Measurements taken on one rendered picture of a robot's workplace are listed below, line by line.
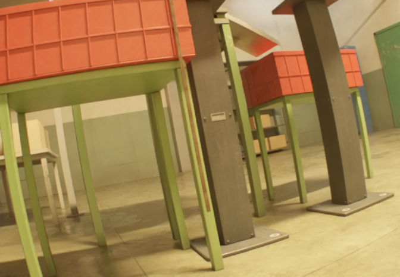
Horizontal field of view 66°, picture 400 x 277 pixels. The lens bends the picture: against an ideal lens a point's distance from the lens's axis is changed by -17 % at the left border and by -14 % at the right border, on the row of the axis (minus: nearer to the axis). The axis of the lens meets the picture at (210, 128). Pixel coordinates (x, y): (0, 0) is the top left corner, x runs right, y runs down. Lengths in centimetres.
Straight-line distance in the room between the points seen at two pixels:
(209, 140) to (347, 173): 60
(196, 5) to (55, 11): 55
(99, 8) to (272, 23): 787
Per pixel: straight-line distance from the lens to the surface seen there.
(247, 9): 855
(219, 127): 122
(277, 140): 754
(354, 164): 151
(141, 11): 102
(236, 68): 166
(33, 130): 268
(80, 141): 163
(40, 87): 97
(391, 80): 753
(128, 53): 98
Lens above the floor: 36
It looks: 3 degrees up
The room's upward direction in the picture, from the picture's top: 11 degrees counter-clockwise
